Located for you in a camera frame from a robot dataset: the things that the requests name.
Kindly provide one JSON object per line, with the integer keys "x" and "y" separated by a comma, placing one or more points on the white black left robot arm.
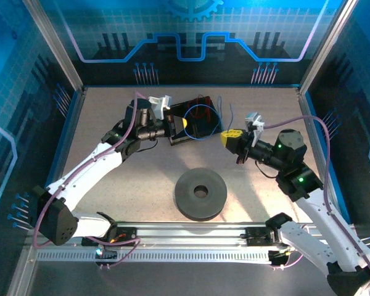
{"x": 89, "y": 172}

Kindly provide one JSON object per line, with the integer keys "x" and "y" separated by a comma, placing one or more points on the round black plate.
{"x": 188, "y": 188}

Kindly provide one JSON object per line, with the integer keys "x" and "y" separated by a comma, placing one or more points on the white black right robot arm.
{"x": 320, "y": 216}

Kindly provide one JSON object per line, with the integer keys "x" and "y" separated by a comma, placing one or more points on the aluminium frame post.
{"x": 54, "y": 46}
{"x": 327, "y": 46}

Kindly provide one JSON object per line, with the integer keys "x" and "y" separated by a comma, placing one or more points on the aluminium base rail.
{"x": 188, "y": 232}

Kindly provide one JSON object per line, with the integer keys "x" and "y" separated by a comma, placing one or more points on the black plastic tray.
{"x": 200, "y": 129}

